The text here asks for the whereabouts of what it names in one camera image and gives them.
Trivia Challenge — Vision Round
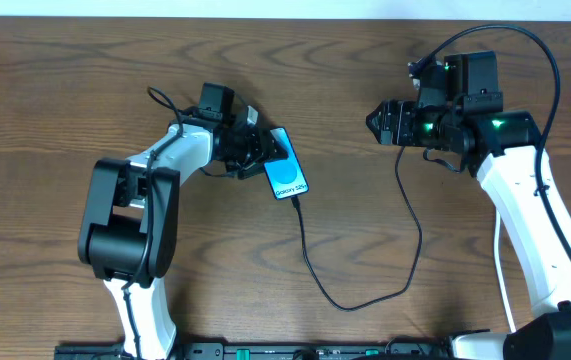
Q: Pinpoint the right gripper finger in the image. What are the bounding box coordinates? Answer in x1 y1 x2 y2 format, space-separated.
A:
367 122 381 144
366 102 385 128

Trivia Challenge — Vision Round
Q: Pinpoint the blue Galaxy smartphone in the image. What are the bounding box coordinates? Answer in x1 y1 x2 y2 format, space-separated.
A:
264 128 309 200

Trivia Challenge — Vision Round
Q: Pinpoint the black USB charging cable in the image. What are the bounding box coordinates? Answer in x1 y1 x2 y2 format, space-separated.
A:
290 144 424 312

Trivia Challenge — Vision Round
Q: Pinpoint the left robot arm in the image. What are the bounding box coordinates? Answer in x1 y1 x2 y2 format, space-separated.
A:
78 83 287 359

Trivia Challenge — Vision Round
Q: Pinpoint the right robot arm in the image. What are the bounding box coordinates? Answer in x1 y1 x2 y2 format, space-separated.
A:
366 51 571 359

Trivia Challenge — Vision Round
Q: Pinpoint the white power strip cord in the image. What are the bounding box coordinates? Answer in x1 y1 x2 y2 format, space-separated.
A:
493 212 517 332

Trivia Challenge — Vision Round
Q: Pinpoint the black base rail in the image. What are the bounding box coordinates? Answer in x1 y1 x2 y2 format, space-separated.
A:
53 340 453 360

